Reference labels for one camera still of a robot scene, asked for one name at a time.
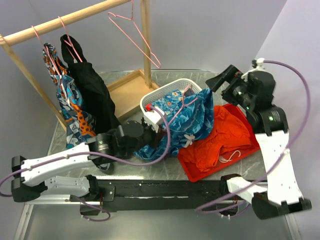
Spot pink wire hanger front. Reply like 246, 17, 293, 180
167, 84, 201, 126

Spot pink wire hanger far left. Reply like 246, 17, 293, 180
31, 25, 61, 75

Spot red plastic tray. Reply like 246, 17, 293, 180
177, 103, 260, 182

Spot orange blue patterned shorts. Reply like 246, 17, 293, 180
42, 42, 100, 149

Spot empty pink wire hanger rear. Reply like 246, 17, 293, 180
107, 0, 161, 69

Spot wooden clothes rack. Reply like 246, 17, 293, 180
0, 0, 161, 132

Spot pink wire hanger with black shorts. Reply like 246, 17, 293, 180
58, 16, 87, 63

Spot black sport shorts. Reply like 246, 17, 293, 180
60, 34, 120, 134

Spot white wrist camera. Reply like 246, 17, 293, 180
240, 57, 266, 80
143, 103, 166, 133

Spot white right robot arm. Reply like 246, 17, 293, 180
196, 63, 312, 220

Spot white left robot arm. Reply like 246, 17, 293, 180
11, 120, 165, 203

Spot blue floral shorts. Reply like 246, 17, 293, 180
147, 89, 183, 115

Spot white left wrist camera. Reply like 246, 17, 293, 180
143, 103, 166, 133

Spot white perforated plastic basket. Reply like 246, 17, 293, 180
139, 78, 202, 115

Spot blue shark print shorts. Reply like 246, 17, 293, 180
133, 87, 216, 162

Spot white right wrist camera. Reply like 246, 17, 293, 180
240, 57, 266, 80

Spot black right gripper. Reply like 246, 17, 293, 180
205, 64, 255, 111

